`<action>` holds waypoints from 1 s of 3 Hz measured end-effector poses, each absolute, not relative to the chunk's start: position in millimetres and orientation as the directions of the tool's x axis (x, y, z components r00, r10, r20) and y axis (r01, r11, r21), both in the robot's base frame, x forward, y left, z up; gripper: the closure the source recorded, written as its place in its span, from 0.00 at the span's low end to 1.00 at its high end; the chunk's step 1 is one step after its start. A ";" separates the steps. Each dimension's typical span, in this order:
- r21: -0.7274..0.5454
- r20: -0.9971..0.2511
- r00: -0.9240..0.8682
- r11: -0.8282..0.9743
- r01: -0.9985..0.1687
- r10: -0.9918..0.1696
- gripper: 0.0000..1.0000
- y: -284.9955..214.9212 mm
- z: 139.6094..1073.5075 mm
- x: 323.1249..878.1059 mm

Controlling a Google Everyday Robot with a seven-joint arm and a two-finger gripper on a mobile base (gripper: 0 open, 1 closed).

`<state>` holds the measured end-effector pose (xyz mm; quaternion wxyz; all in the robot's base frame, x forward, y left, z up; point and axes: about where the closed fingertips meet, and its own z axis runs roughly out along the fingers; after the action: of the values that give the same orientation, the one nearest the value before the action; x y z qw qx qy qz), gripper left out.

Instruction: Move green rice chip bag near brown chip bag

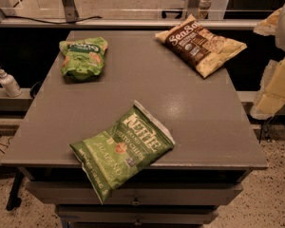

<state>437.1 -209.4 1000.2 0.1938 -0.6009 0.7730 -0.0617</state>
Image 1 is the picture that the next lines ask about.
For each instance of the metal frame post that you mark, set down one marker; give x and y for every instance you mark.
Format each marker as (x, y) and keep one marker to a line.
(71, 13)

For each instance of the white pump bottle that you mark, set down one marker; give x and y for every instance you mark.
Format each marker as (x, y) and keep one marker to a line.
(8, 82)

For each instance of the green rice chip bag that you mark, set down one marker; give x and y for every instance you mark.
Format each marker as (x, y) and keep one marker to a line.
(84, 59)

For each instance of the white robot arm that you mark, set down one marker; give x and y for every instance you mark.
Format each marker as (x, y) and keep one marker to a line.
(280, 31)

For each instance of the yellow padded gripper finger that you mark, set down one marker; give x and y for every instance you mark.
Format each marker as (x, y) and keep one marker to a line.
(267, 26)
(271, 96)

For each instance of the green Kettle jalapeno chip bag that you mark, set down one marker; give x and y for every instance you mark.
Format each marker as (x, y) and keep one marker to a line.
(114, 156)

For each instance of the brown sea salt chip bag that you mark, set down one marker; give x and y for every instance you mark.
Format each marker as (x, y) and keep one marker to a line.
(198, 47)

